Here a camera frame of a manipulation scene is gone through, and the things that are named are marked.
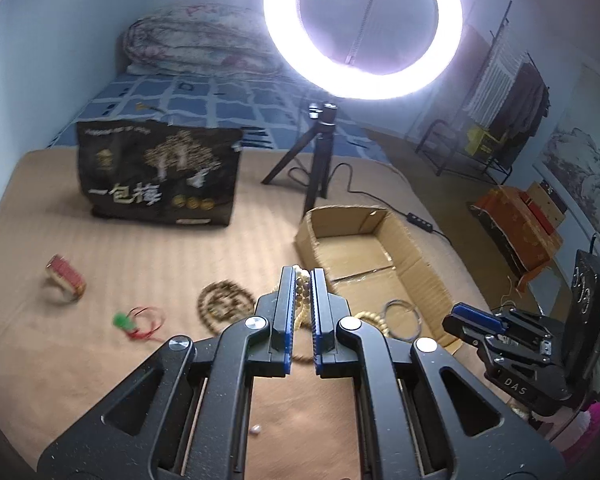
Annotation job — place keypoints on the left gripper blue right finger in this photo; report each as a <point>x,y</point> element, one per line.
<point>318,298</point>

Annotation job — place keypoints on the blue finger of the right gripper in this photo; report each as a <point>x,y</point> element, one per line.
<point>476,316</point>

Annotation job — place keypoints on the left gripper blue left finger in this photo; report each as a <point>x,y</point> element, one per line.
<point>283,321</point>

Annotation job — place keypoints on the thin black bangle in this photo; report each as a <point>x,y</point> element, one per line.
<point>403,320</point>

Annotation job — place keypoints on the red wooden bangle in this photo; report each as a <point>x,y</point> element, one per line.
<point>64,275</point>

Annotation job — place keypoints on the right gloved hand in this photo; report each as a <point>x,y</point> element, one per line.
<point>571,433</point>

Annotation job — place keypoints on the cardboard box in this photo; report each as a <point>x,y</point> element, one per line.
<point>369,258</point>

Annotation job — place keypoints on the orange patterned box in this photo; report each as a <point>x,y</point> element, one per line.
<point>527,222</point>

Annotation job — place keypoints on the yellow box under rack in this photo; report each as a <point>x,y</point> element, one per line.
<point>480,144</point>

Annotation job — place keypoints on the landscape painting scroll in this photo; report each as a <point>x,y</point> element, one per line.
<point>572,152</point>

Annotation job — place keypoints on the black snack bag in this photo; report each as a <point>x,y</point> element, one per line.
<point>159,173</point>

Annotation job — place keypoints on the blue checkered bedsheet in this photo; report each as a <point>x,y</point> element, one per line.
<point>272,112</point>

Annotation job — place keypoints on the black clothes rack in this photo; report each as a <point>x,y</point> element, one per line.
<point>494,84</point>

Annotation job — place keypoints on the folded floral quilt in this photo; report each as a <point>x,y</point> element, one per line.
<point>209,39</point>

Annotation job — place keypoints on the white ring light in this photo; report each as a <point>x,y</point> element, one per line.
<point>284,23</point>

